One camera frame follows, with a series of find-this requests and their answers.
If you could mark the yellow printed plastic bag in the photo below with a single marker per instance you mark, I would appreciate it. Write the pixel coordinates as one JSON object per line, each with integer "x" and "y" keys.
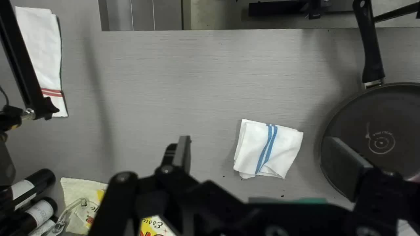
{"x": 80, "y": 191}

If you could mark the white blue-striped towel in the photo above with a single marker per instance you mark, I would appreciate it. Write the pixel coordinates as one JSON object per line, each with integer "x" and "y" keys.
{"x": 266, "y": 148}

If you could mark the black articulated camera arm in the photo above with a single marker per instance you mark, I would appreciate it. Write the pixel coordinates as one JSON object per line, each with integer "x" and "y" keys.
{"x": 20, "y": 60}

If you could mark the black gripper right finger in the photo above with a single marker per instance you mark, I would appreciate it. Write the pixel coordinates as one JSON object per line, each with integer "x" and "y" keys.
{"x": 345, "y": 168}

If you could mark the black frying pan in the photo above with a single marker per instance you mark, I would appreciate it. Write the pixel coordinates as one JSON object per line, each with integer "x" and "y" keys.
{"x": 380, "y": 126}

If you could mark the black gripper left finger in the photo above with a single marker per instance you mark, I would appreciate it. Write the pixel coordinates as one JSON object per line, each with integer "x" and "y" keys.
{"x": 178, "y": 152}

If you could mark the black white-labelled cylinder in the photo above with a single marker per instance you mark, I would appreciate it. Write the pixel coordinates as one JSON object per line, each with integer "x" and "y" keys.
{"x": 43, "y": 228}
{"x": 37, "y": 178}
{"x": 41, "y": 210}

